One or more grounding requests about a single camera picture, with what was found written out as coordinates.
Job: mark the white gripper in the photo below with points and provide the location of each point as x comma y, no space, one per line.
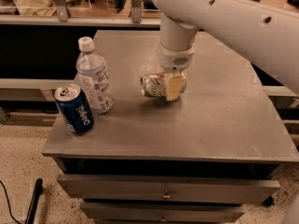
173,60

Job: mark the green white 7up can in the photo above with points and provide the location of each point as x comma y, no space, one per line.
153,85

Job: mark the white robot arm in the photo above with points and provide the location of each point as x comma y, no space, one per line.
266,36

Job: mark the blue Pepsi can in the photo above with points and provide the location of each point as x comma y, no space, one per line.
75,109

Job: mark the grey cabinet with drawers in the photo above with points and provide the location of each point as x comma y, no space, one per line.
222,126

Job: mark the clear plastic water bottle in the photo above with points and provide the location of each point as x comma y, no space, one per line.
93,76

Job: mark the upper grey drawer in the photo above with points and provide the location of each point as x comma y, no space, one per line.
167,188

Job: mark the grey drawer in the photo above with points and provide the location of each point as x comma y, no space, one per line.
161,213
167,188

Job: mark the metal railing with brackets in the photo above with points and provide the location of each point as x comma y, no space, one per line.
78,13

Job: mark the lower grey drawer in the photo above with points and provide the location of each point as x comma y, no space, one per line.
161,213

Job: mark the black pole on floor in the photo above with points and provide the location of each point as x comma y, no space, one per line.
38,189

